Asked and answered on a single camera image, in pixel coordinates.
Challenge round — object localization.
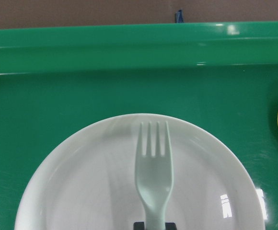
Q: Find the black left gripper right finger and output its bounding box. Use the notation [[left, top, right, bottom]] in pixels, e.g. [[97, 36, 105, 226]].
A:
[[165, 222, 177, 230]]

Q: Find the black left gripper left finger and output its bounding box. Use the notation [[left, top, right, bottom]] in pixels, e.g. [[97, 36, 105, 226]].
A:
[[133, 222, 145, 230]]

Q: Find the pale green plastic fork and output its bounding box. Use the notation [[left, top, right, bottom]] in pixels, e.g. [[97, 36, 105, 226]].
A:
[[135, 122, 174, 230]]

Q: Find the white round plate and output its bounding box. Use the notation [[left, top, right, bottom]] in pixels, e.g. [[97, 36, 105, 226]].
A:
[[15, 114, 265, 230]]

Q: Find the green plastic tray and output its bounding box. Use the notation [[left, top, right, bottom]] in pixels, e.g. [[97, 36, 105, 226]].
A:
[[0, 22, 278, 230]]

